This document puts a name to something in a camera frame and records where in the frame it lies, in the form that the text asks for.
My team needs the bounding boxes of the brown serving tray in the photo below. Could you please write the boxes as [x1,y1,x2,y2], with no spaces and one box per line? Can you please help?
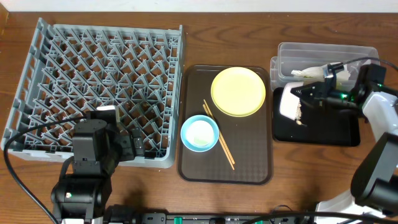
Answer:
[178,65,273,185]

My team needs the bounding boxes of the grey dishwasher rack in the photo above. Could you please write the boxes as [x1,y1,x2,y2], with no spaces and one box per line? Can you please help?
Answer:
[1,19,185,169]

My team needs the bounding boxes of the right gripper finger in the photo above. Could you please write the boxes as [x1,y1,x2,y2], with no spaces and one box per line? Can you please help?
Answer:
[300,98,326,108]
[290,82,326,99]

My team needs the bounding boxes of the lower wooden chopstick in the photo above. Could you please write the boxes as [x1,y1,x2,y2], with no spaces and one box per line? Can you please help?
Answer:
[202,103,235,170]

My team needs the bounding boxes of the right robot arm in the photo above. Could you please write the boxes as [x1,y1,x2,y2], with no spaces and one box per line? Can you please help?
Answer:
[280,63,397,223]

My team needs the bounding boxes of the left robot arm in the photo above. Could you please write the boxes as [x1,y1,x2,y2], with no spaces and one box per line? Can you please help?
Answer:
[51,106,144,223]

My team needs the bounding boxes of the clear plastic bin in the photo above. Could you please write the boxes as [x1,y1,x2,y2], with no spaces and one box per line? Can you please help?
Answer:
[270,42,379,91]

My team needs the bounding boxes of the light blue bowl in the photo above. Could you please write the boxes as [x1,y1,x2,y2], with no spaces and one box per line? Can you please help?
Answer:
[180,114,219,152]

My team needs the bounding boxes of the black waste tray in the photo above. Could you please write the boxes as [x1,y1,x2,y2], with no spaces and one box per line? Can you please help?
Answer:
[272,87,361,147]

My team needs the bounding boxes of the rice and food scraps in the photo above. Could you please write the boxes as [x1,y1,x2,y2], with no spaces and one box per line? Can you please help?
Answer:
[295,102,305,126]

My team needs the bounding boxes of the white bowl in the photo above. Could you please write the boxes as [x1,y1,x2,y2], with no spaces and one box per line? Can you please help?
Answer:
[279,82,303,121]

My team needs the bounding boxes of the yellow plate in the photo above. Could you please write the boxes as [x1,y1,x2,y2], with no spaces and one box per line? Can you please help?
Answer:
[210,67,266,117]

